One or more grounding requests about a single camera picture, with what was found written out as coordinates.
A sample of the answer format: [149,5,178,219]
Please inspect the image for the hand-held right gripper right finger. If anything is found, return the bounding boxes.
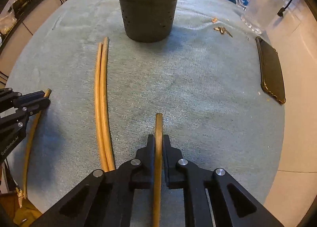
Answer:
[162,134,285,227]

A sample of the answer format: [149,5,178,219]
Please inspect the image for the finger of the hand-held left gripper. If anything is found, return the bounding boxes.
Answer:
[0,98,51,136]
[0,88,46,112]

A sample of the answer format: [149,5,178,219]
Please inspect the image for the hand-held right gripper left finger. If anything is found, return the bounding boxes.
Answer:
[30,134,156,227]

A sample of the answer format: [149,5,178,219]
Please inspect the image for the wooden chopstick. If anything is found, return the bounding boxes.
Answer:
[94,42,109,173]
[152,113,164,227]
[22,88,52,199]
[100,36,116,171]

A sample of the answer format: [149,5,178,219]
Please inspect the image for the black perforated chopstick holder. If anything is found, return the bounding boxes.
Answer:
[113,0,185,43]

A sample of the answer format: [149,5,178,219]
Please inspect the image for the clear plastic bag of food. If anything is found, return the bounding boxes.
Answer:
[0,15,16,34]

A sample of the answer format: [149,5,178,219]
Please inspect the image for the beige kitchen cabinets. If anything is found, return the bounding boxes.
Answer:
[0,0,117,62]

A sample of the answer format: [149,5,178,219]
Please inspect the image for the black smartphone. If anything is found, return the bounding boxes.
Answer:
[255,36,286,105]

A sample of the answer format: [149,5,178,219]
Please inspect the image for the dried food scraps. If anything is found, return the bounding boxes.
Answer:
[213,26,233,37]

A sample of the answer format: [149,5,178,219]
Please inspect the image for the clear glass pitcher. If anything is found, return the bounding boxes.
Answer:
[235,0,299,35]

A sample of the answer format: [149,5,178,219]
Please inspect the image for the black cable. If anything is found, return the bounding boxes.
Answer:
[277,0,299,17]

